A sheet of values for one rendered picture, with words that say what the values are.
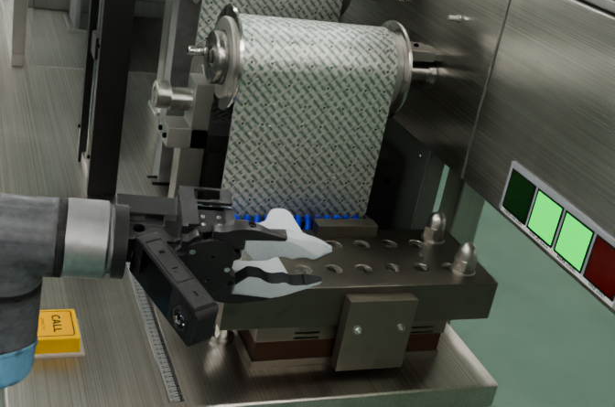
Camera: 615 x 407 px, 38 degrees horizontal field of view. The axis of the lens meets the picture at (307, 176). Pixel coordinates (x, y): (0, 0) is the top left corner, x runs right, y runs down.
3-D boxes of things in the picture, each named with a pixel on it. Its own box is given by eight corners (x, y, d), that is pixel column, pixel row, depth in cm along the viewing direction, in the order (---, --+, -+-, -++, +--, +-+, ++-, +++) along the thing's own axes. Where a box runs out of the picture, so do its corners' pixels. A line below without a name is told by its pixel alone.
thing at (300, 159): (215, 221, 129) (233, 101, 122) (361, 221, 138) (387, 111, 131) (216, 223, 128) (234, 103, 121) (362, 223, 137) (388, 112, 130)
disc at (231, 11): (205, 89, 134) (219, -7, 128) (208, 89, 134) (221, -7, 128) (230, 126, 121) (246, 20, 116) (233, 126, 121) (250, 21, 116)
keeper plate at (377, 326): (329, 362, 121) (345, 294, 117) (394, 358, 125) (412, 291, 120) (336, 373, 119) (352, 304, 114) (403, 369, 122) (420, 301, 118)
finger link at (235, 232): (286, 217, 85) (194, 220, 83) (288, 228, 84) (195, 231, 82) (283, 252, 88) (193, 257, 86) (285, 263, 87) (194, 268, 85)
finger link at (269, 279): (314, 247, 94) (232, 230, 91) (324, 287, 90) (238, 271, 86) (303, 267, 96) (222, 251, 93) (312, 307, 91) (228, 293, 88)
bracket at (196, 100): (142, 254, 141) (164, 70, 129) (181, 253, 143) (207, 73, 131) (147, 271, 136) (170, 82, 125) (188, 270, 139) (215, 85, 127)
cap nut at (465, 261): (445, 264, 127) (452, 236, 126) (467, 263, 129) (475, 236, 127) (457, 277, 124) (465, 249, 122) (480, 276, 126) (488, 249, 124)
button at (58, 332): (19, 325, 118) (20, 309, 117) (73, 323, 120) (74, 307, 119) (22, 356, 112) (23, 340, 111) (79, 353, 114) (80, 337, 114)
